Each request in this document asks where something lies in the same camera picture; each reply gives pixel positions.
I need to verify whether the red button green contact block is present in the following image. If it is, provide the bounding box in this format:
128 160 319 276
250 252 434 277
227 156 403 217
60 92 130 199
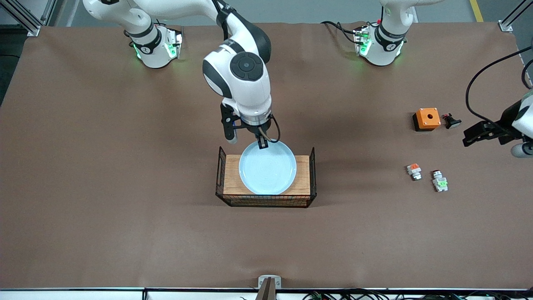
431 170 449 193

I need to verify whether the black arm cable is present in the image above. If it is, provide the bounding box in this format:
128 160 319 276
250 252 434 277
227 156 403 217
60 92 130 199
465 45 533 126
259 113 282 144

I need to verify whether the wooden board shelf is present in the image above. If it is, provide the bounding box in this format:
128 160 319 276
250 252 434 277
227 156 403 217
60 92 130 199
224 155 311 195

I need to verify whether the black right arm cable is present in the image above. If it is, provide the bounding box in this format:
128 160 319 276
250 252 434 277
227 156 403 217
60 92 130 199
259 113 282 144

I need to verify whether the base connector box green light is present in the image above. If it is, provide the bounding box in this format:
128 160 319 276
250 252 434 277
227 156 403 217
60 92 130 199
353 25 372 57
164 27 184 59

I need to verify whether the orange button enclosure box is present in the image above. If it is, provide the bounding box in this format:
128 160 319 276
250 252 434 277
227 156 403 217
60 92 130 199
412 108 441 132

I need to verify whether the light blue round plate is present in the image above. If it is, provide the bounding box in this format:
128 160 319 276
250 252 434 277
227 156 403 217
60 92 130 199
239 140 297 195

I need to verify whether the aluminium frame profile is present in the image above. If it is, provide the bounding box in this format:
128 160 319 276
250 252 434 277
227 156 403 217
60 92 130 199
498 0 533 33
0 0 57 37

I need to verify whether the black wire basket rack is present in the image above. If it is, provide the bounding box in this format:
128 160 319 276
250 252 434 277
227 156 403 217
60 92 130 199
215 146 317 208

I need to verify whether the black cable bundle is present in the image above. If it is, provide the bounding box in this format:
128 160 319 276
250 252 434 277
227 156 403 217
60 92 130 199
239 288 533 300

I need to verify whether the black mushroom button head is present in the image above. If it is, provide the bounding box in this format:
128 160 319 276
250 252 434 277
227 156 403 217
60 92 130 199
442 113 462 130

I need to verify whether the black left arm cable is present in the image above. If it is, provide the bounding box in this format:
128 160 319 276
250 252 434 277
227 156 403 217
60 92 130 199
465 45 533 126

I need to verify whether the black base cable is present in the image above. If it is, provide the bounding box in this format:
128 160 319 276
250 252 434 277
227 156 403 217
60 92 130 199
320 20 359 45

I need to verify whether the grey metal edge bracket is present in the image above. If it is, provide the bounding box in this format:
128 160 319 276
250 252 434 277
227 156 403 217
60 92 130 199
255 275 282 300

